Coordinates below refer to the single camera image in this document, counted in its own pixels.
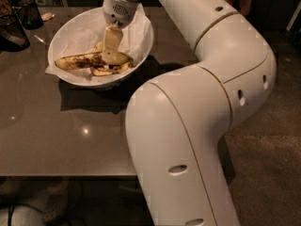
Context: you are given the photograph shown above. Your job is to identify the black mesh pen cup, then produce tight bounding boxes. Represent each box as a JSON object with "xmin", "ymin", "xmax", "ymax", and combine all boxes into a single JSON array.
[{"xmin": 15, "ymin": 0, "xmax": 43, "ymax": 30}]

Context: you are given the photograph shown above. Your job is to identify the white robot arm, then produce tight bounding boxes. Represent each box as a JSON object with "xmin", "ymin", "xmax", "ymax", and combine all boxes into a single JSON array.
[{"xmin": 103, "ymin": 0, "xmax": 277, "ymax": 226}]

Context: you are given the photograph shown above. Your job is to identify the white paper liner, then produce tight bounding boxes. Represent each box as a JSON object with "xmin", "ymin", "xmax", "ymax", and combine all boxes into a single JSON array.
[{"xmin": 45, "ymin": 3, "xmax": 152, "ymax": 84}]

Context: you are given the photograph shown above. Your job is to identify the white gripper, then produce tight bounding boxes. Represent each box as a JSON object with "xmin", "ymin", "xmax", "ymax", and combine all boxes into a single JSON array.
[{"xmin": 103, "ymin": 0, "xmax": 138, "ymax": 64}]

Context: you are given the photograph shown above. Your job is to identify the white oval bowl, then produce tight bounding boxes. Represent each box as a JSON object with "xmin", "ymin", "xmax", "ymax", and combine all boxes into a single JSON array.
[{"xmin": 47, "ymin": 5, "xmax": 155, "ymax": 89}]

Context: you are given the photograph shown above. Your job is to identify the small wrapper on table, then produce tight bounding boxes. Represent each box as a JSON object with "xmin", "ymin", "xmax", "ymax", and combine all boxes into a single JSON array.
[{"xmin": 41, "ymin": 12, "xmax": 55, "ymax": 22}]

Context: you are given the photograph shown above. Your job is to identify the dark appliance at left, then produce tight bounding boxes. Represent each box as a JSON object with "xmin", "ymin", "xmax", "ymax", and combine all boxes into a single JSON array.
[{"xmin": 0, "ymin": 0, "xmax": 30, "ymax": 52}]

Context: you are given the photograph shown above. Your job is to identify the spotted yellow banana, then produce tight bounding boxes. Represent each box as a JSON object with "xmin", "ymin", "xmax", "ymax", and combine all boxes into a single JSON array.
[{"xmin": 55, "ymin": 50, "xmax": 133, "ymax": 71}]

